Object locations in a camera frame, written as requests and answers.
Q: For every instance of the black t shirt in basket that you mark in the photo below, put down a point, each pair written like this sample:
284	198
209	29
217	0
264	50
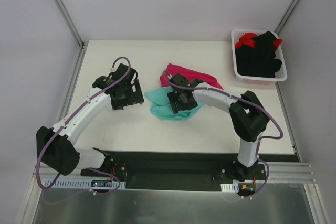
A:
260	61

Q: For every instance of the aluminium frame rail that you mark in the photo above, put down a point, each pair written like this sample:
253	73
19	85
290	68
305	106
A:
280	172

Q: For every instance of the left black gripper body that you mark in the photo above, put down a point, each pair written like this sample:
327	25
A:
128	102

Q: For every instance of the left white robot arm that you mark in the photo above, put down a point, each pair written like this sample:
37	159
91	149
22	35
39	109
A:
56	145

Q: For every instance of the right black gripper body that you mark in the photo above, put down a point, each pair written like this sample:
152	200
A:
184	106

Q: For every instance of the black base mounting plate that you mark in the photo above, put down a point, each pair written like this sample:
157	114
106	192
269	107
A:
171	171

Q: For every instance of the teal t shirt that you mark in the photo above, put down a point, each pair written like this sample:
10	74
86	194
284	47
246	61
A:
161	107

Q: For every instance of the right white cable duct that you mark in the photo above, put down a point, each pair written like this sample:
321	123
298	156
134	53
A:
230	188

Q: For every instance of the magenta t shirt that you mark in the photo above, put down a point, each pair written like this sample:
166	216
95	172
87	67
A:
192	74

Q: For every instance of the white plastic laundry basket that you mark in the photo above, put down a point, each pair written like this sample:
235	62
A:
281	75

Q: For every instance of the left white cable duct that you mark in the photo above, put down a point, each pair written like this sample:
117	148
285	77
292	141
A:
78	183

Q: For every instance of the white cable duct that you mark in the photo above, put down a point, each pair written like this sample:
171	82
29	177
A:
78	183
230	188

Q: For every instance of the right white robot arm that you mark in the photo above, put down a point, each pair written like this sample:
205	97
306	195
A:
248	121

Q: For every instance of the red t shirt in basket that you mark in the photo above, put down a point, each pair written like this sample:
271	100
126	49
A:
249	39

